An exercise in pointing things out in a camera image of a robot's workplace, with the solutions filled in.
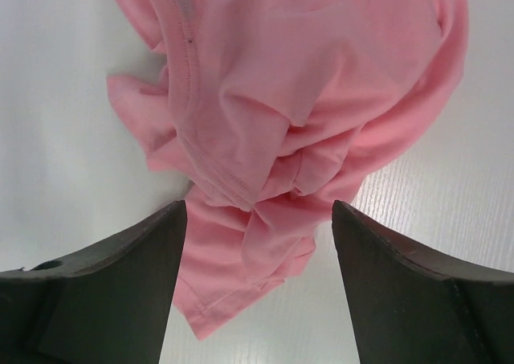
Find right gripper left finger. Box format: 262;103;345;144
1;201;187;364

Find pink t shirt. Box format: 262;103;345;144
107;0;468;339

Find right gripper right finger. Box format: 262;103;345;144
332;201;513;363

